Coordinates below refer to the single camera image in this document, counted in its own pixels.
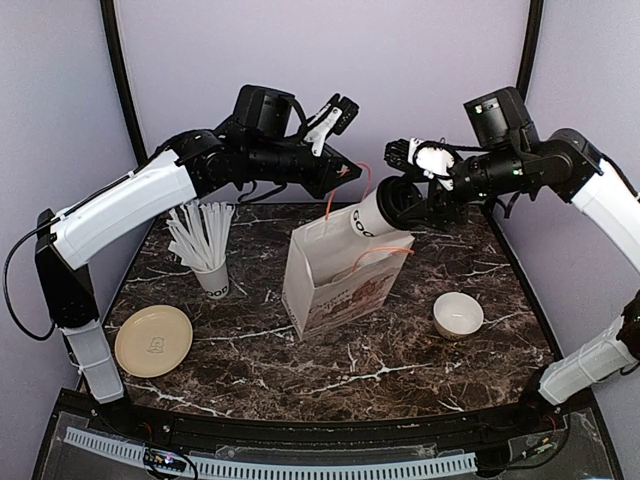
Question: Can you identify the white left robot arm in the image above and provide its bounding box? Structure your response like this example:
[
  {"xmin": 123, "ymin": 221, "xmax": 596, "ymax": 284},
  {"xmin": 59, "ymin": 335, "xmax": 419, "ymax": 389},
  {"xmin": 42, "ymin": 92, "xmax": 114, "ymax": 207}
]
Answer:
[{"xmin": 30, "ymin": 85, "xmax": 362, "ymax": 436}]

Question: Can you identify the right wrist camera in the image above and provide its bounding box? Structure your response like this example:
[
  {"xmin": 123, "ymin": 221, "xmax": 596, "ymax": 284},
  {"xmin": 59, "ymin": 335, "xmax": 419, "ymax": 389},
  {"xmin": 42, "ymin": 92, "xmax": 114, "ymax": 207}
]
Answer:
[{"xmin": 384, "ymin": 137, "xmax": 463, "ymax": 193}]

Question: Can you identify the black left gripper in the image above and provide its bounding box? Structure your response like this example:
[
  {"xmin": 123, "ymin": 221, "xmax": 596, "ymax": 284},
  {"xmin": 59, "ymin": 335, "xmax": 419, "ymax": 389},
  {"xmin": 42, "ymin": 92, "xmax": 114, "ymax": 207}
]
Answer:
[{"xmin": 247, "ymin": 136, "xmax": 363, "ymax": 199}]

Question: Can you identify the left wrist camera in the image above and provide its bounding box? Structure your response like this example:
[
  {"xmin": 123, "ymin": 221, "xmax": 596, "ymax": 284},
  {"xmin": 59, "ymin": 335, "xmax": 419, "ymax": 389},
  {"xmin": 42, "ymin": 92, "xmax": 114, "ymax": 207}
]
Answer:
[{"xmin": 304, "ymin": 93, "xmax": 360, "ymax": 157}]

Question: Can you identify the black frame post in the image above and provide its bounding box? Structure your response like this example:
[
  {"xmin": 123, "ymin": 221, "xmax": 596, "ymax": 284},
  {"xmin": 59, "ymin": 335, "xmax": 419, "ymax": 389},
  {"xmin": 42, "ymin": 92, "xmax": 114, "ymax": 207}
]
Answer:
[
  {"xmin": 99, "ymin": 0, "xmax": 147, "ymax": 165},
  {"xmin": 515, "ymin": 0, "xmax": 544, "ymax": 100}
]

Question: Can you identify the white cup holding straws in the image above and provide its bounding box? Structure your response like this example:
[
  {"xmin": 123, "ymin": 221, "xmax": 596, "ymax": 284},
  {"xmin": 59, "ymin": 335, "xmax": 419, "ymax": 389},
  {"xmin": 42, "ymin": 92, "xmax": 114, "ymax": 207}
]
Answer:
[{"xmin": 193, "ymin": 263, "xmax": 230, "ymax": 300}]

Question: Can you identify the white paper coffee cup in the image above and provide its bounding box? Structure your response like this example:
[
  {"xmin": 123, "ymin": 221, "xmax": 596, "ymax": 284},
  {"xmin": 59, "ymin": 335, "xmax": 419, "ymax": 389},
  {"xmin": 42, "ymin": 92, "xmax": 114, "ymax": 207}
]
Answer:
[{"xmin": 350, "ymin": 190, "xmax": 396, "ymax": 238}]

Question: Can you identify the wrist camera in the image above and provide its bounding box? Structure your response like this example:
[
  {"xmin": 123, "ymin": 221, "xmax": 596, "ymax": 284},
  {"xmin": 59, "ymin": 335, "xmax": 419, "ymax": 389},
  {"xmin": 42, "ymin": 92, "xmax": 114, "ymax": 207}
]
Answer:
[
  {"xmin": 384, "ymin": 137, "xmax": 463, "ymax": 193},
  {"xmin": 304, "ymin": 93, "xmax": 360, "ymax": 157}
]

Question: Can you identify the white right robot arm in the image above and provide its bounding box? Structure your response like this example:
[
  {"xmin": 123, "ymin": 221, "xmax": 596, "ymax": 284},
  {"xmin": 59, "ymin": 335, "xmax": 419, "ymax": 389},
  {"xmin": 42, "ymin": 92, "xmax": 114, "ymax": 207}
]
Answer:
[{"xmin": 408, "ymin": 87, "xmax": 639, "ymax": 434}]

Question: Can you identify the white slotted cable duct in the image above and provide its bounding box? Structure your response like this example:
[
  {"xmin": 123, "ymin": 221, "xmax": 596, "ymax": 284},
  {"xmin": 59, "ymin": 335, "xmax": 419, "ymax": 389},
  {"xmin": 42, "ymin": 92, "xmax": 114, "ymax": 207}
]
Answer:
[{"xmin": 63, "ymin": 427, "xmax": 477, "ymax": 479}]

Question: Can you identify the beige round plate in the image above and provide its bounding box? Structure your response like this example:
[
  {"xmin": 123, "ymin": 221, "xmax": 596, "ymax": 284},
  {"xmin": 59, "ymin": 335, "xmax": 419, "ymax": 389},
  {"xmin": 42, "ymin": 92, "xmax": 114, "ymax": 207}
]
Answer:
[{"xmin": 114, "ymin": 305, "xmax": 193, "ymax": 378}]

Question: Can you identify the black front table rail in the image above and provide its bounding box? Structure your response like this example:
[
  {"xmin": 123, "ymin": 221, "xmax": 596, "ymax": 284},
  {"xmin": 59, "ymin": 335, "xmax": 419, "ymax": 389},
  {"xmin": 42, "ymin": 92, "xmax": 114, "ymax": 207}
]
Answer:
[{"xmin": 54, "ymin": 389, "xmax": 593, "ymax": 450}]

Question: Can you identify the black right frame post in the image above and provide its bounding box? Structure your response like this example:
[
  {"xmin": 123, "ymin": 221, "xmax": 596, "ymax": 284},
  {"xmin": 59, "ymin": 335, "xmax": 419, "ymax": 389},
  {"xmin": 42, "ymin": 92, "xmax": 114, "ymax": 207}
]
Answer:
[{"xmin": 515, "ymin": 0, "xmax": 544, "ymax": 100}]

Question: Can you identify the white ceramic bowl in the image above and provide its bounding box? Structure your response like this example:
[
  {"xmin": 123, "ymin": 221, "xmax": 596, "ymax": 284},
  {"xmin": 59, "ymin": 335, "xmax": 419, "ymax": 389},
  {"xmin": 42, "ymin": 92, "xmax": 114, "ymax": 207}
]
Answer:
[{"xmin": 433, "ymin": 292, "xmax": 484, "ymax": 341}]

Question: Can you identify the white cream bear paper bag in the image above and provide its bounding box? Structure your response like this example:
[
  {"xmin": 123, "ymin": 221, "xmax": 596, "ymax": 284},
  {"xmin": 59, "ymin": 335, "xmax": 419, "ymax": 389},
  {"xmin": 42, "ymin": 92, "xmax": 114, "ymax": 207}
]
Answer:
[{"xmin": 282, "ymin": 204, "xmax": 414, "ymax": 341}]

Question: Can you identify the black left frame post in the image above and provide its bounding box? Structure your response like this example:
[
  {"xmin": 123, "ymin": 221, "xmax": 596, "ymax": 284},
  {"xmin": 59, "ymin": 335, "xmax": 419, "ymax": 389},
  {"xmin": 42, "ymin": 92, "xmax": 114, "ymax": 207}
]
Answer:
[{"xmin": 99, "ymin": 0, "xmax": 147, "ymax": 165}]

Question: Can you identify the black plastic cup lid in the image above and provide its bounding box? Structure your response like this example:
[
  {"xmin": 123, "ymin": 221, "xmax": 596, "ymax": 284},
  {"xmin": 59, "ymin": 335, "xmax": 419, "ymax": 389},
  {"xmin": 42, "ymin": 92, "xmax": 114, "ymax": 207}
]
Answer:
[{"xmin": 375, "ymin": 176, "xmax": 426, "ymax": 231}]

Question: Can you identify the white wrapped straws bundle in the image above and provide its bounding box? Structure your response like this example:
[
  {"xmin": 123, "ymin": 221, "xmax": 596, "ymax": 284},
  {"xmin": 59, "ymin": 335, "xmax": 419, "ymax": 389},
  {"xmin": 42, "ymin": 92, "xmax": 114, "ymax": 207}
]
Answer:
[{"xmin": 166, "ymin": 200, "xmax": 235, "ymax": 273}]

